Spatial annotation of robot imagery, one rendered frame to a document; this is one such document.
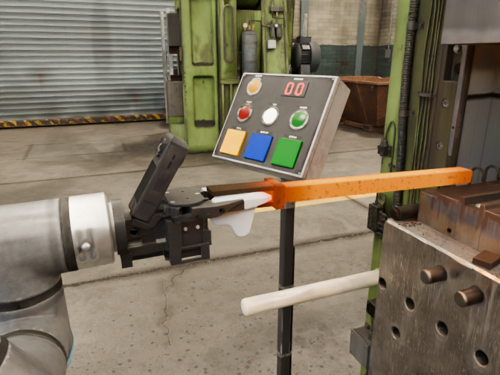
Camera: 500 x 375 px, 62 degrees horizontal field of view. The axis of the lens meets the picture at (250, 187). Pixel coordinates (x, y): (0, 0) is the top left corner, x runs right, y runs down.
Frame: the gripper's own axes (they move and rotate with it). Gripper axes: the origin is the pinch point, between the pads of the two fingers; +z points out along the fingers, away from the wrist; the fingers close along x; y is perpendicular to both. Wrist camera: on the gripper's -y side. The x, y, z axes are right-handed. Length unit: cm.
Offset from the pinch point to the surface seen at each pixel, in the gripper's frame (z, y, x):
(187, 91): 98, 28, -481
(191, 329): 12, 107, -116
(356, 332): 49, 67, -41
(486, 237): 41.5, 13.1, 3.9
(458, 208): 41.6, 10.0, -2.7
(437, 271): 33.6, 19.2, 1.6
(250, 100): 24, -5, -65
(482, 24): 42.1, -22.4, -4.0
